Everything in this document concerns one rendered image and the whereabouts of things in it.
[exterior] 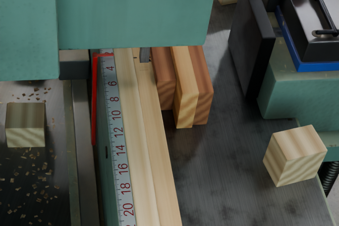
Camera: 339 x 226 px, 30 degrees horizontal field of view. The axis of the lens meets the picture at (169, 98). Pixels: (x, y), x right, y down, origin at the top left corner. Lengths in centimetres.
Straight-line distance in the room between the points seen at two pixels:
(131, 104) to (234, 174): 12
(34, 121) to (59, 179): 7
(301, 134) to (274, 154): 3
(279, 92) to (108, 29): 19
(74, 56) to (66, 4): 25
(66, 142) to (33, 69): 23
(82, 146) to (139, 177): 20
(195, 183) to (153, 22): 16
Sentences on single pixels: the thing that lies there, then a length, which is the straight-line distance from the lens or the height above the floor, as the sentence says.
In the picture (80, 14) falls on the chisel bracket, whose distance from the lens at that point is 55.
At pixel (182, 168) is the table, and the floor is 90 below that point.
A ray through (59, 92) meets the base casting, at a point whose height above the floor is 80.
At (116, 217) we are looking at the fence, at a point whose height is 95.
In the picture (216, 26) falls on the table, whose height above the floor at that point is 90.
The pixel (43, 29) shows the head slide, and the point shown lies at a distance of 51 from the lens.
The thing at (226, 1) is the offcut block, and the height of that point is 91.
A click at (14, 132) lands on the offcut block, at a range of 74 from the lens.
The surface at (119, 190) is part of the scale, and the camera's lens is 54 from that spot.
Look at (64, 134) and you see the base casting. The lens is 77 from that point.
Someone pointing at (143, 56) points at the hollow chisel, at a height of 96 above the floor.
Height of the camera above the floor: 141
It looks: 48 degrees down
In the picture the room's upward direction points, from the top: 9 degrees clockwise
